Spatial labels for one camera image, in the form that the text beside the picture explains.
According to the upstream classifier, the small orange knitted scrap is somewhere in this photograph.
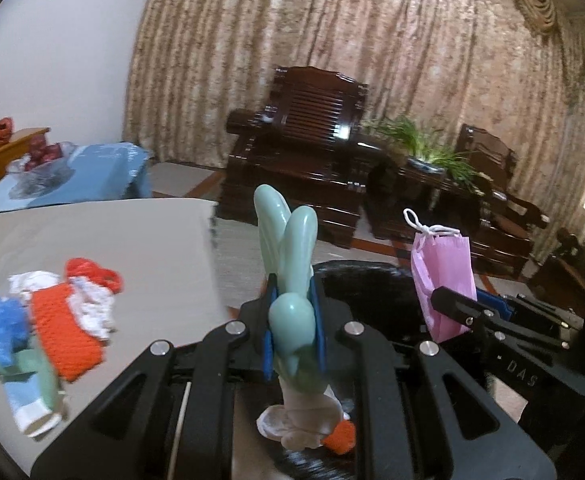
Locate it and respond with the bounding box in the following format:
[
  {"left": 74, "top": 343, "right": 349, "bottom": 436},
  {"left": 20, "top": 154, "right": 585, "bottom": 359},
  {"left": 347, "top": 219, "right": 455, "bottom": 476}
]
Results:
[{"left": 322, "top": 420, "right": 357, "bottom": 456}]

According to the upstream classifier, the dark wooden slatted armchair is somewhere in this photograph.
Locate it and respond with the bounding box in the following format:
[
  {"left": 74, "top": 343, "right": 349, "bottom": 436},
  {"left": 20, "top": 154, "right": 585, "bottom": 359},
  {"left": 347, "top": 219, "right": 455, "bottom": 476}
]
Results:
[{"left": 220, "top": 65, "right": 380, "bottom": 251}]

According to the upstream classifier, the orange knitted cloth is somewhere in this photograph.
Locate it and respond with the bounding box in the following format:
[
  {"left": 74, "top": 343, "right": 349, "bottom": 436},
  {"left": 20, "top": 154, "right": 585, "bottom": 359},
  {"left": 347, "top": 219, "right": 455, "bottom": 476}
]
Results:
[{"left": 30, "top": 282, "right": 106, "bottom": 381}]

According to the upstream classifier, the green and white sock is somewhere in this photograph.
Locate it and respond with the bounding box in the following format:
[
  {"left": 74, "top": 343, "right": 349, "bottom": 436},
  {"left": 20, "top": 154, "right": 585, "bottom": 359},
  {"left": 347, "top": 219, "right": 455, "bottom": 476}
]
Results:
[{"left": 0, "top": 347, "right": 63, "bottom": 411}]

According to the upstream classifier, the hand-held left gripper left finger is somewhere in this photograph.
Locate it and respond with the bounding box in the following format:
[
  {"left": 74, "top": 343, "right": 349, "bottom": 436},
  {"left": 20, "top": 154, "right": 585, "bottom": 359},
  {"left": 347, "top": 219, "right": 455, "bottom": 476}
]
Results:
[{"left": 30, "top": 275, "right": 279, "bottom": 480}]

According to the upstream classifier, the large red apple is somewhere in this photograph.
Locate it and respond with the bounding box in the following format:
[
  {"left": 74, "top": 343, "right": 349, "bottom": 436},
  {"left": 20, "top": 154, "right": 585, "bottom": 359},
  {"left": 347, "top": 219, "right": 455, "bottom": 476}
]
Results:
[{"left": 25, "top": 135, "right": 48, "bottom": 167}]

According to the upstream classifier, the dark wooden furniture piece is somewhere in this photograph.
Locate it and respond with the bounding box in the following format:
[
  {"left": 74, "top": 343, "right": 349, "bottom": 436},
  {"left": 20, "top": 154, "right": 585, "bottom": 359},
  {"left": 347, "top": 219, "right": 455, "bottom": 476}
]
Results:
[{"left": 527, "top": 229, "right": 585, "bottom": 313}]

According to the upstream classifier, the green potted plant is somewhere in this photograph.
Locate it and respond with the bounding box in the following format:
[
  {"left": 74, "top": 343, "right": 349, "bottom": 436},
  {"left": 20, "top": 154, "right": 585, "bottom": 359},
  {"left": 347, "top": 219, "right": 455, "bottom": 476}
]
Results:
[{"left": 362, "top": 115, "right": 489, "bottom": 192}]

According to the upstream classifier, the glass fruit bowl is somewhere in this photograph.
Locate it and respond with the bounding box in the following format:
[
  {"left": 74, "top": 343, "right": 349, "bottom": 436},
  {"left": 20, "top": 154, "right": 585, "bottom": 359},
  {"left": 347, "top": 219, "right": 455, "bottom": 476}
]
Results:
[{"left": 5, "top": 142, "right": 78, "bottom": 198}]

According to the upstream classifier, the dark wooden side table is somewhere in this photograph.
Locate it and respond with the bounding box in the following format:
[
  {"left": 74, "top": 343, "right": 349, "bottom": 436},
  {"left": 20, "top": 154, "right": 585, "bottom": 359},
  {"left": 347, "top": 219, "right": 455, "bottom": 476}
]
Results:
[{"left": 367, "top": 150, "right": 493, "bottom": 242}]

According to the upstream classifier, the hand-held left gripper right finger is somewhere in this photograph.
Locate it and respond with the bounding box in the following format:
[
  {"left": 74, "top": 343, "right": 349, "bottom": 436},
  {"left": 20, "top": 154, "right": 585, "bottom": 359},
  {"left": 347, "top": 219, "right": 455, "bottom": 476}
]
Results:
[{"left": 310, "top": 276, "right": 558, "bottom": 480}]

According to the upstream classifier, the light wooden sofa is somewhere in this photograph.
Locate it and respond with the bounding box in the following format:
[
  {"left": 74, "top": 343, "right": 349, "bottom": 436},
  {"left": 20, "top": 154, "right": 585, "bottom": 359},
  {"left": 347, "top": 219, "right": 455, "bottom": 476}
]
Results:
[{"left": 0, "top": 127, "right": 51, "bottom": 206}]

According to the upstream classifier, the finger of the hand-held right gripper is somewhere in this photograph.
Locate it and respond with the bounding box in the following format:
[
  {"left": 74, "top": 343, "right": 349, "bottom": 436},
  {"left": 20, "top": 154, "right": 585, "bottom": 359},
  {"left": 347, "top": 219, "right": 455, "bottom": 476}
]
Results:
[
  {"left": 431, "top": 286, "right": 570, "bottom": 361},
  {"left": 475, "top": 289, "right": 580, "bottom": 333}
]

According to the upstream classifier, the pink face mask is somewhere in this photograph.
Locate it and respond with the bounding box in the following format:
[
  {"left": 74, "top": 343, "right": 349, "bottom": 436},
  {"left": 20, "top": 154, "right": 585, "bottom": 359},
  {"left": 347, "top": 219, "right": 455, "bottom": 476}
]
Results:
[{"left": 403, "top": 208, "right": 478, "bottom": 345}]

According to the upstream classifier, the grey table cover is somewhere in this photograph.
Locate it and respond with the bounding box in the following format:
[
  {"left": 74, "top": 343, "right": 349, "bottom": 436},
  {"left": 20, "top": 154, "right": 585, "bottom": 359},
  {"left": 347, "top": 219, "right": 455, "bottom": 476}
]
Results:
[{"left": 0, "top": 199, "right": 230, "bottom": 461}]

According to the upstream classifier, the beige patterned curtain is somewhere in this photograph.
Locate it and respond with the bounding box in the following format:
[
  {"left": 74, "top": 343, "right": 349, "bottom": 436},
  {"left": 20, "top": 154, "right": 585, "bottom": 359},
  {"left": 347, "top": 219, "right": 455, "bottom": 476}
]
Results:
[{"left": 122, "top": 0, "right": 585, "bottom": 281}]

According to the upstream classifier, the blue tablecloth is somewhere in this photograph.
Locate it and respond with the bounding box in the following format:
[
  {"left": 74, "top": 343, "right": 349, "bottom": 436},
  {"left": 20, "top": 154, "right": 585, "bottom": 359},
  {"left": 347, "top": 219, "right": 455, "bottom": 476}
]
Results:
[{"left": 0, "top": 142, "right": 154, "bottom": 216}]

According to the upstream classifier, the red fabric ring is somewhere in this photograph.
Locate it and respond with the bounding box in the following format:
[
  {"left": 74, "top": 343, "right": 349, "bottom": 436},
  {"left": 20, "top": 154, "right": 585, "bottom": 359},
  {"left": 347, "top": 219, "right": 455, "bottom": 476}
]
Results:
[{"left": 65, "top": 257, "right": 124, "bottom": 295}]

